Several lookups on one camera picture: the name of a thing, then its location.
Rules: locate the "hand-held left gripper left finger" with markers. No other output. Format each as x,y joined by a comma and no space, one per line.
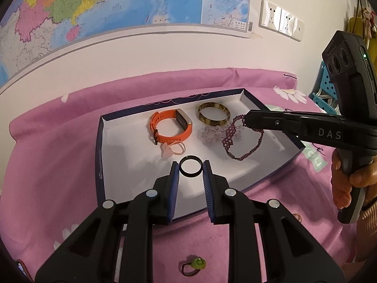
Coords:
173,188

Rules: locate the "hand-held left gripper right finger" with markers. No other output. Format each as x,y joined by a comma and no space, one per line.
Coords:
207,188

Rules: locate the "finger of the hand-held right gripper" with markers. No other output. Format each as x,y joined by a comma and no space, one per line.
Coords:
265,121

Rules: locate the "shallow white box tray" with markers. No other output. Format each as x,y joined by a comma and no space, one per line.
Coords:
132,165

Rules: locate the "orange smartwatch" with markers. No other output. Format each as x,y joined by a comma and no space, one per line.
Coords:
173,138

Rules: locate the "tortoiseshell bangle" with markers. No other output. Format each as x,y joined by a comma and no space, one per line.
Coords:
212,122

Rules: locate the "person's right forearm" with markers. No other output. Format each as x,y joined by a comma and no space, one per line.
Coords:
368,233

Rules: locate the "person's right hand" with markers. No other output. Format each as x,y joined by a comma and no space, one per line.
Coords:
338,188

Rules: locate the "blue plastic crate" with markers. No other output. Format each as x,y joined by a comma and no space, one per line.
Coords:
322,85

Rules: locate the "yellow hanging bag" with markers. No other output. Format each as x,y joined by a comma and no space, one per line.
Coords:
355,26

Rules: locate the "small hanging doll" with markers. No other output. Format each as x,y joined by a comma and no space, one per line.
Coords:
368,17

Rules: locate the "pink flower printed blanket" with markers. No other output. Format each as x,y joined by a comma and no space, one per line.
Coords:
59,153

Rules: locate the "orange cased phone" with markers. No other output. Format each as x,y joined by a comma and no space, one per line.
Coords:
21,271

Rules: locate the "white wall switch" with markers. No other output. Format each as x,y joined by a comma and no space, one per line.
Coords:
297,29

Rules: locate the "white wall socket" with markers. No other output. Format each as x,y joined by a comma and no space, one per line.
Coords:
269,16
284,22

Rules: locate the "colourful wall map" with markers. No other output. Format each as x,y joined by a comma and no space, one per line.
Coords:
88,0

